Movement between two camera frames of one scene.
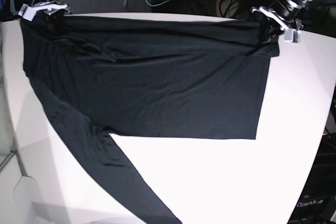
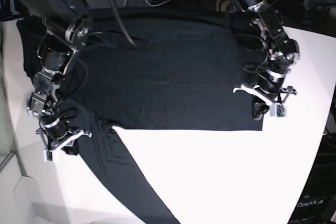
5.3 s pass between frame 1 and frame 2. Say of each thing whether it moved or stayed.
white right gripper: moved
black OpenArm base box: stayed
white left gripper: moved
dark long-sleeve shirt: moved
